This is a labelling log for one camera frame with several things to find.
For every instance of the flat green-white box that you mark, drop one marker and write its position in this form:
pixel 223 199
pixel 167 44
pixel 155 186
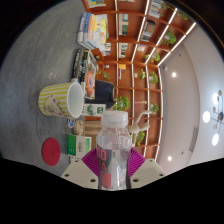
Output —
pixel 78 145

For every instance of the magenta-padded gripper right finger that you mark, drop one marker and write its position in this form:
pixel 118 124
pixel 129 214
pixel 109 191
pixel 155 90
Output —
pixel 148 172

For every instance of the dark book stack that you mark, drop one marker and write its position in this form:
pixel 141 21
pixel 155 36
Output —
pixel 85 75

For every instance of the colourful book stack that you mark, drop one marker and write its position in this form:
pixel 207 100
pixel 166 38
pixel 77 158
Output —
pixel 93 31

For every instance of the wooden artist mannequin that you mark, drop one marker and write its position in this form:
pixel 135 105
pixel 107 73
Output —
pixel 135 128

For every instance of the chair with dark jacket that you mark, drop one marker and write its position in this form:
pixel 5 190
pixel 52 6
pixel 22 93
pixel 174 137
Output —
pixel 105 93

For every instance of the clear red-labelled water bottle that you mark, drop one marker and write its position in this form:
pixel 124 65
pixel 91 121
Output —
pixel 113 150

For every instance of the multi-globe ceiling lamp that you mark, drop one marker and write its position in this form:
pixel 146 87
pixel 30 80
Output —
pixel 206 116

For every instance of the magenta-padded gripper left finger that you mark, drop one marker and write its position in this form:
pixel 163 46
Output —
pixel 78 173

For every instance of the recessed round ceiling light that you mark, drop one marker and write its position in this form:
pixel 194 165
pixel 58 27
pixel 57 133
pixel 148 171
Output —
pixel 169 158
pixel 173 74

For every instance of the yellow striped cartoon mug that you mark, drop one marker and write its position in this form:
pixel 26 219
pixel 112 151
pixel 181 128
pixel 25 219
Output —
pixel 55 100

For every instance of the flat round red coaster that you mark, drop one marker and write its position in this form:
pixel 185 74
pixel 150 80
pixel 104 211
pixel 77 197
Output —
pixel 51 151

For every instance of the wooden shelf unit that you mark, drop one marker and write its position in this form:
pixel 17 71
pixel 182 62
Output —
pixel 125 80

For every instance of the small round printed badge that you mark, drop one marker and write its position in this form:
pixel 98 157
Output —
pixel 70 123

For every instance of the ceiling air vent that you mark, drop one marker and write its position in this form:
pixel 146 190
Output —
pixel 194 139

